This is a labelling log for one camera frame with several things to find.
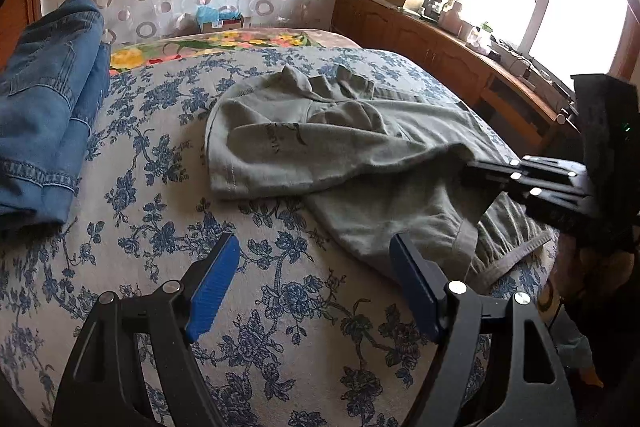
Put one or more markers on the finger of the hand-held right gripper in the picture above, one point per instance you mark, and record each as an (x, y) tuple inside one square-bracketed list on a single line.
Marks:
[(545, 168), (555, 202)]

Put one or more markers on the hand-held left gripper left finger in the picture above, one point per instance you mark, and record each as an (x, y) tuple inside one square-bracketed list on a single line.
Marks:
[(215, 287)]

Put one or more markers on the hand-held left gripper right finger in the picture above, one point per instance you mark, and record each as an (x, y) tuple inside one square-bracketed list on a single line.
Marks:
[(412, 287)]

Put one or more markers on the grey pants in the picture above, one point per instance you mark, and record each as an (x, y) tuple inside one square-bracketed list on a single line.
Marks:
[(400, 147)]

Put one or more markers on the blue floral bed sheet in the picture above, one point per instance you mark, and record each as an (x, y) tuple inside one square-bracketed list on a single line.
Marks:
[(280, 307)]

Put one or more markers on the white boxes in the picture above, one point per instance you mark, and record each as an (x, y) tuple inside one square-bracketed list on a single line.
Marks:
[(530, 72)]

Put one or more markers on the white bottles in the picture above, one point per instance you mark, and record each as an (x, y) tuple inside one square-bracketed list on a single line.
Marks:
[(462, 27)]

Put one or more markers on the wooden cabinet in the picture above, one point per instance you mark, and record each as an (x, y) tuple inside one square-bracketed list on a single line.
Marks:
[(425, 47)]

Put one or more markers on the colourful floral pillow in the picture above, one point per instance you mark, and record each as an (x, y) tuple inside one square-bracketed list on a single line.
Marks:
[(240, 41)]

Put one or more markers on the folded blue jeans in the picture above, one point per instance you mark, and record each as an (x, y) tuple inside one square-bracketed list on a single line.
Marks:
[(45, 82)]

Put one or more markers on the small box with blue cloth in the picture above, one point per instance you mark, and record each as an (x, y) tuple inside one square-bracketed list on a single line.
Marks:
[(217, 19)]

